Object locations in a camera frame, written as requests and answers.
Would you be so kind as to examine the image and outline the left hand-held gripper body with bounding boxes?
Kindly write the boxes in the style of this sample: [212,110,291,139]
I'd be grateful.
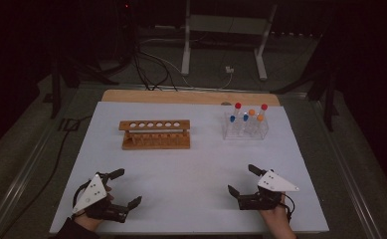
[71,171,130,224]

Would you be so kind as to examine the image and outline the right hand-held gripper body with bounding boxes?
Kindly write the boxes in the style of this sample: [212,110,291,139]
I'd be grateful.
[238,168,300,211]

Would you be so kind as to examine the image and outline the clear acrylic test tube rack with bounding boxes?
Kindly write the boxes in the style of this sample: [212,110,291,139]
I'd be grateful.
[223,111,270,141]

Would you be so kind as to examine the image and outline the wooden test tube rack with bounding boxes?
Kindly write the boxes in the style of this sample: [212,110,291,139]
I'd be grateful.
[118,119,192,151]

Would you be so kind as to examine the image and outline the orange cap test tube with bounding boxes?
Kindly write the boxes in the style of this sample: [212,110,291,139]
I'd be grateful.
[247,109,257,132]
[254,114,265,135]

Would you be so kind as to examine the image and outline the red cap test tube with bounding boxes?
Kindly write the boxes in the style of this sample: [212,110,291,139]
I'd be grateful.
[232,102,243,128]
[258,103,269,128]

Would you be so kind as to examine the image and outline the person's left hand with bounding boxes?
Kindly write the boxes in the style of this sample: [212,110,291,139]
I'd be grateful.
[72,186,115,233]

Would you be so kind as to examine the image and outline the person's right hand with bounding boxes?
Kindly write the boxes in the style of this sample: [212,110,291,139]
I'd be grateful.
[260,193,294,232]

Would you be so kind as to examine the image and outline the white table mat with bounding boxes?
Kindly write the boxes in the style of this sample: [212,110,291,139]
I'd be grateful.
[49,101,330,235]

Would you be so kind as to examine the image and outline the black tripod stand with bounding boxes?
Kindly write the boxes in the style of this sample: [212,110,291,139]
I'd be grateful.
[270,33,339,132]
[50,56,119,120]

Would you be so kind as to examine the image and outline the grey metal stand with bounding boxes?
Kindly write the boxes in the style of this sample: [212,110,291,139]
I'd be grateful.
[180,0,279,82]

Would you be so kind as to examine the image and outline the left hand-held gripper cable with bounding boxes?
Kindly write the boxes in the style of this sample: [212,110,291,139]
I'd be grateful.
[71,180,91,218]

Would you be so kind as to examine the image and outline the hand-held gripper cable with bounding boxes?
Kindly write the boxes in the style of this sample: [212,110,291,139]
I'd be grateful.
[282,192,296,223]
[71,180,91,218]

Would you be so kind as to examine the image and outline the right hand-held gripper cable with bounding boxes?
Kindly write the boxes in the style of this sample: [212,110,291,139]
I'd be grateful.
[282,192,296,223]

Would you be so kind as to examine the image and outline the long black floor cable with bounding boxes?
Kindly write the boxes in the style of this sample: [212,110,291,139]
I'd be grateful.
[0,114,95,239]

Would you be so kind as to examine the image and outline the small black floor frame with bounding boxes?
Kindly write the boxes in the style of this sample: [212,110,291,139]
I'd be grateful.
[59,118,81,132]

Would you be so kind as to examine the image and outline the black floor cable bundle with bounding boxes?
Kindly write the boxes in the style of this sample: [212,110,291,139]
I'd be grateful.
[132,46,179,93]

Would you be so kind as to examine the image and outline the white floor cable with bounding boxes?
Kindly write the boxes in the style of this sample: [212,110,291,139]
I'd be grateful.
[139,38,235,91]

